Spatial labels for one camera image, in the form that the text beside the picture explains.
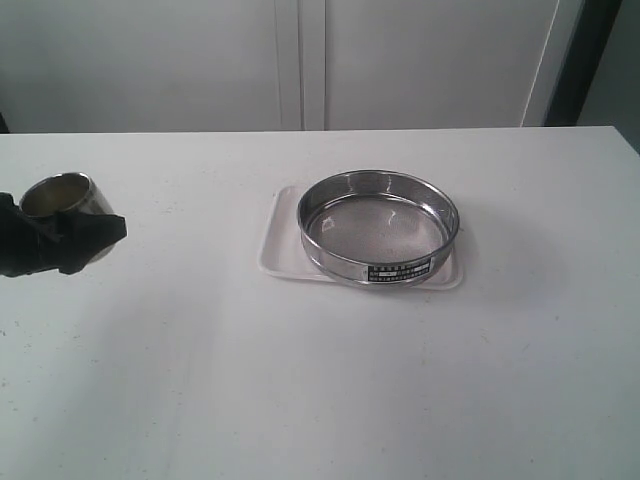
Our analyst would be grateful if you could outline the stainless steel cup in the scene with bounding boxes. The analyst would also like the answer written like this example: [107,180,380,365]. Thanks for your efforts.
[3,172,118,276]

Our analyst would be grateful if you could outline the round stainless steel sieve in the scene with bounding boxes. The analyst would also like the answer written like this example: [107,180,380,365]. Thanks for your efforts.
[296,170,460,288]

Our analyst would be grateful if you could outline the white cabinet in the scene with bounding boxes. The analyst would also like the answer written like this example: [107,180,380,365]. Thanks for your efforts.
[1,1,586,133]

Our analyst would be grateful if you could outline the white plastic tray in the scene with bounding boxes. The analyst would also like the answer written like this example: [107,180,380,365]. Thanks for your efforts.
[258,185,464,291]

